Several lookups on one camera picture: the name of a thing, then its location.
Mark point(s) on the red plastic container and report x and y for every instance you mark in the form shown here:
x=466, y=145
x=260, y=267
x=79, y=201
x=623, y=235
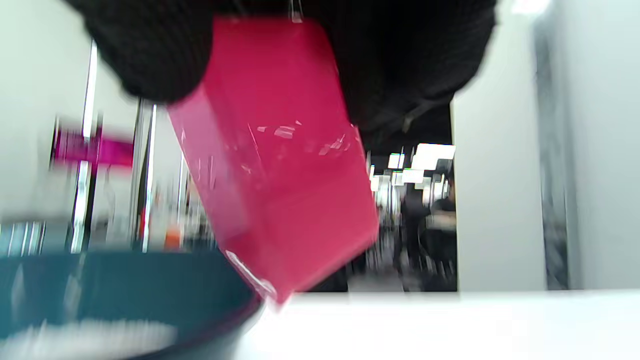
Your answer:
x=280, y=175

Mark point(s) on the monitor with magenta screen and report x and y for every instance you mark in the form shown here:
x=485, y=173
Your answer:
x=110, y=150

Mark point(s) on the teal plastic basin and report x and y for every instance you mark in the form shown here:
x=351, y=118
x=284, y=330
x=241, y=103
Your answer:
x=150, y=285

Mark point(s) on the person's right hand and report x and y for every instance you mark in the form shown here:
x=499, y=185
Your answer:
x=400, y=60

